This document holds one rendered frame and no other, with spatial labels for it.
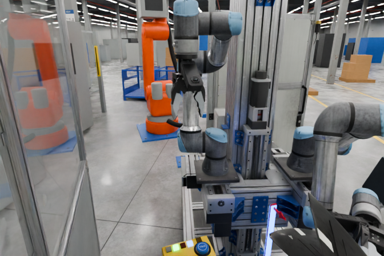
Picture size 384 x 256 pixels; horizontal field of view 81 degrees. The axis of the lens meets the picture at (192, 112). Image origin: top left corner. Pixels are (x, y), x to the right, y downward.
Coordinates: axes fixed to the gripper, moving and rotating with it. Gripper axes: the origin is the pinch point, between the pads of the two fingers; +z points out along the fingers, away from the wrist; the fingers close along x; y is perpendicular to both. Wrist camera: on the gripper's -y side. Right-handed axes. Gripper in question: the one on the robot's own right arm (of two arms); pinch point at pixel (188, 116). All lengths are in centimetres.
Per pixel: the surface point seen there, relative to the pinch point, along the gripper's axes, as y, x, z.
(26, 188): -9.3, 45.3, 11.3
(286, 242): -29.4, -19.0, 29.4
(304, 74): 129, -172, 9
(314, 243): -32, -26, 30
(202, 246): -14.3, 0.1, 39.8
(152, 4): 346, -46, -86
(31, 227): -9, 46, 23
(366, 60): 684, -1061, 50
